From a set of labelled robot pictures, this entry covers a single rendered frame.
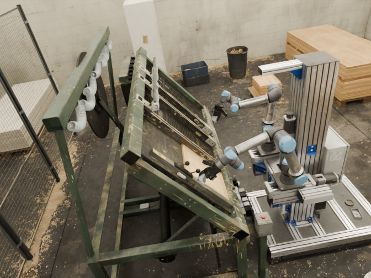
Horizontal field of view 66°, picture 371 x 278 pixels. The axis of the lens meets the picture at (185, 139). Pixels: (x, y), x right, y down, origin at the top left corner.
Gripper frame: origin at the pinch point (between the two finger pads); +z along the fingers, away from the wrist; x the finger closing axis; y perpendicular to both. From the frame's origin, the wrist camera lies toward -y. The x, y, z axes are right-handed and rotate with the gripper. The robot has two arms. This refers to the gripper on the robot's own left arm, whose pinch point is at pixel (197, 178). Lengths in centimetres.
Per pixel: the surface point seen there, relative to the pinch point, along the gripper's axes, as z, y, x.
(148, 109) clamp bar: 4, -72, -23
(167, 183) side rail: 8.1, 5.1, -28.6
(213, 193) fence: 9.0, 1.7, 31.9
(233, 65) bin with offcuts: -40, -381, 326
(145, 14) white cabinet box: 7, -428, 102
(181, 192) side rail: 8.2, 9.9, -16.1
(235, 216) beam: 9, 21, 53
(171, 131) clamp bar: 7, -61, 5
